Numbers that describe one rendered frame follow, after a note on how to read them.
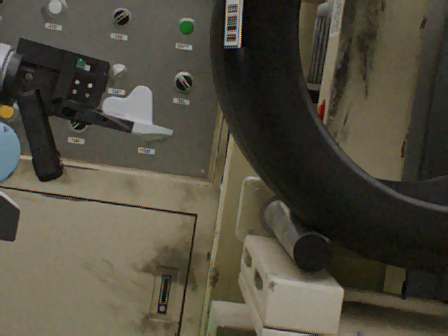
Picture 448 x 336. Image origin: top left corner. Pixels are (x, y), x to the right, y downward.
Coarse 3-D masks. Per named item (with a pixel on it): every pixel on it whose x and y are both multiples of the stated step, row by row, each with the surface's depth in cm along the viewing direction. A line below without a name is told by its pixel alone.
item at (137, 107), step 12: (132, 96) 123; (144, 96) 123; (108, 108) 123; (120, 108) 123; (132, 108) 123; (144, 108) 123; (132, 120) 123; (144, 120) 123; (132, 132) 123; (144, 132) 123; (156, 132) 124; (168, 132) 125
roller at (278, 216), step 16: (272, 208) 146; (288, 208) 141; (272, 224) 140; (288, 224) 129; (304, 224) 125; (288, 240) 122; (304, 240) 117; (320, 240) 117; (304, 256) 117; (320, 256) 117
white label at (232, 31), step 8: (232, 0) 115; (240, 0) 113; (232, 8) 115; (240, 8) 113; (232, 16) 115; (240, 16) 113; (232, 24) 115; (240, 24) 113; (224, 32) 117; (232, 32) 115; (240, 32) 114; (224, 40) 117; (232, 40) 115
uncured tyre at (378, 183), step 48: (288, 0) 113; (240, 48) 116; (288, 48) 114; (240, 96) 117; (288, 96) 114; (240, 144) 125; (288, 144) 115; (336, 144) 114; (288, 192) 118; (336, 192) 115; (384, 192) 115; (432, 192) 144; (384, 240) 117; (432, 240) 116
